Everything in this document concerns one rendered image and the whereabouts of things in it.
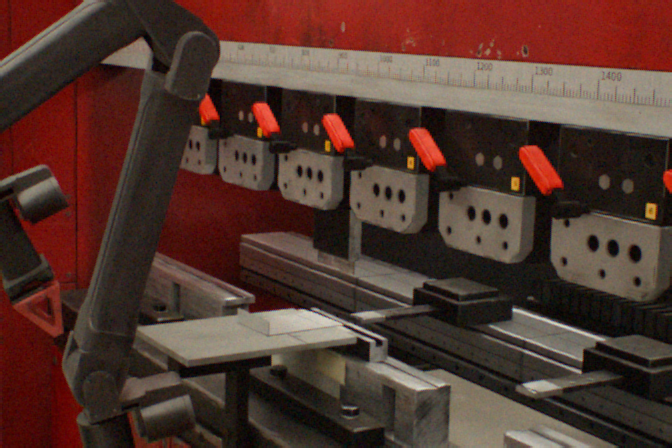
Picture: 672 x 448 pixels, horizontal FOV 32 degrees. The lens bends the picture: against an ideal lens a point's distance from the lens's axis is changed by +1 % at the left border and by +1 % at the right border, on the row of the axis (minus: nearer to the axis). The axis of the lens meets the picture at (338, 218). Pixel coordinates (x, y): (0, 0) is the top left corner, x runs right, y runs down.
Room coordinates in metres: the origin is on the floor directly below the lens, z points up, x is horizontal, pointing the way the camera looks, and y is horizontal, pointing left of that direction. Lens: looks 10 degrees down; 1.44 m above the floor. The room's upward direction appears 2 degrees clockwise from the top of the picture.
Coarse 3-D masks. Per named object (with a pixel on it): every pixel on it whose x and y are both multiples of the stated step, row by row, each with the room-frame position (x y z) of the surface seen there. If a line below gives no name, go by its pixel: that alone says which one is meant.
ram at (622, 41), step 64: (192, 0) 2.02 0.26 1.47; (256, 0) 1.83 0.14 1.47; (320, 0) 1.67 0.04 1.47; (384, 0) 1.54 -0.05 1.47; (448, 0) 1.42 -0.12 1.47; (512, 0) 1.33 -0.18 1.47; (576, 0) 1.24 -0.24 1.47; (640, 0) 1.17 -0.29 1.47; (128, 64) 2.26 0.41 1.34; (576, 64) 1.24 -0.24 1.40; (640, 64) 1.16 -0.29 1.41; (640, 128) 1.16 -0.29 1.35
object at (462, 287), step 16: (416, 288) 1.83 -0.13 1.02; (432, 288) 1.80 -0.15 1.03; (448, 288) 1.78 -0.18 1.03; (464, 288) 1.79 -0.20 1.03; (480, 288) 1.79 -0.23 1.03; (416, 304) 1.82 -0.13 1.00; (432, 304) 1.79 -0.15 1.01; (448, 304) 1.75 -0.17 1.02; (464, 304) 1.74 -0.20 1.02; (480, 304) 1.75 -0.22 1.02; (496, 304) 1.77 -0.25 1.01; (512, 304) 1.79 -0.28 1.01; (352, 320) 1.70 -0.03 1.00; (368, 320) 1.69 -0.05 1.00; (384, 320) 1.71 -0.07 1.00; (448, 320) 1.75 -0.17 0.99; (464, 320) 1.74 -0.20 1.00; (480, 320) 1.75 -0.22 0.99; (496, 320) 1.77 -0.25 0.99
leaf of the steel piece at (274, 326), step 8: (240, 312) 1.65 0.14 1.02; (240, 320) 1.65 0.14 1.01; (248, 320) 1.63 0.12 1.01; (256, 320) 1.61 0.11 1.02; (264, 320) 1.60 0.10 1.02; (272, 320) 1.67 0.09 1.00; (280, 320) 1.67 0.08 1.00; (288, 320) 1.67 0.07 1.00; (296, 320) 1.68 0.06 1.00; (304, 320) 1.68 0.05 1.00; (256, 328) 1.61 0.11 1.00; (264, 328) 1.60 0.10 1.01; (272, 328) 1.63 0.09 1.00; (280, 328) 1.63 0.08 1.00; (288, 328) 1.63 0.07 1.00; (296, 328) 1.63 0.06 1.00; (304, 328) 1.63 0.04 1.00; (312, 328) 1.63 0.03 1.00; (320, 328) 1.64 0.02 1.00
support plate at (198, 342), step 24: (264, 312) 1.73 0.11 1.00; (288, 312) 1.73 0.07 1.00; (144, 336) 1.58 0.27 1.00; (168, 336) 1.57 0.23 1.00; (192, 336) 1.58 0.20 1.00; (216, 336) 1.58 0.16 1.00; (240, 336) 1.59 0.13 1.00; (264, 336) 1.59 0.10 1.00; (288, 336) 1.59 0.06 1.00; (312, 336) 1.60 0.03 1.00; (336, 336) 1.60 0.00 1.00; (192, 360) 1.47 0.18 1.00; (216, 360) 1.49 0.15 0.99
